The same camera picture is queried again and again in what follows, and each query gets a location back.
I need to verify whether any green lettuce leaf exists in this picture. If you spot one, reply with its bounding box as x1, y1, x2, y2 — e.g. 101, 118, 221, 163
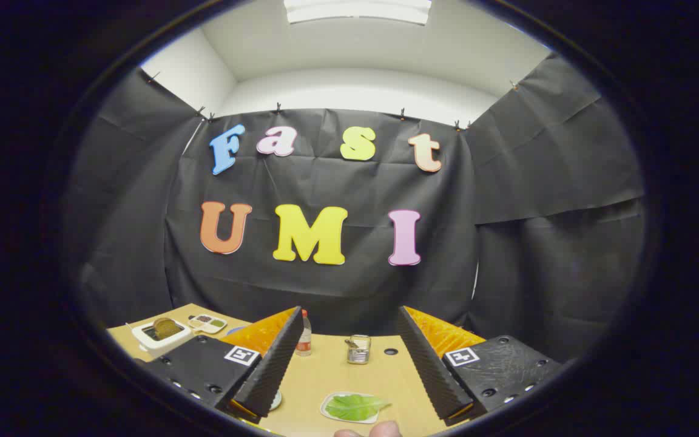
325, 394, 391, 421

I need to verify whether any ceiling light panel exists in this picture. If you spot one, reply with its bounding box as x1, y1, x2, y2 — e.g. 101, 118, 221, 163
283, 0, 433, 26

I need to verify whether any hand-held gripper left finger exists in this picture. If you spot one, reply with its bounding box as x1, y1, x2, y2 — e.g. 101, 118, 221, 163
142, 306, 305, 424

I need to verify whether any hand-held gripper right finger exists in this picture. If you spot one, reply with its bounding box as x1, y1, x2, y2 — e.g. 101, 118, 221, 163
397, 306, 564, 425

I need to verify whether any white toaster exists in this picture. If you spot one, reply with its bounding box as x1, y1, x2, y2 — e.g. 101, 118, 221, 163
131, 317, 194, 357

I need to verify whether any metal wire basket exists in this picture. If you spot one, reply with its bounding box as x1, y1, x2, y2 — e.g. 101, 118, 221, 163
345, 334, 372, 365

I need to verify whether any clear water bottle red cap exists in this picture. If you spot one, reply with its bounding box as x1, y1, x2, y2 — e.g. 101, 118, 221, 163
295, 310, 312, 357

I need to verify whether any white seasoning tray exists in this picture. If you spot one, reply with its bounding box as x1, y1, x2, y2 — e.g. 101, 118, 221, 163
189, 314, 228, 334

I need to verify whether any white square plate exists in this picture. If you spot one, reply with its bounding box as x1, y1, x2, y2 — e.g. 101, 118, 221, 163
320, 391, 382, 424

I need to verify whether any brown toast bread slice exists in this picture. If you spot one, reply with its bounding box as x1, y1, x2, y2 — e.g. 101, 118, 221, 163
153, 317, 183, 340

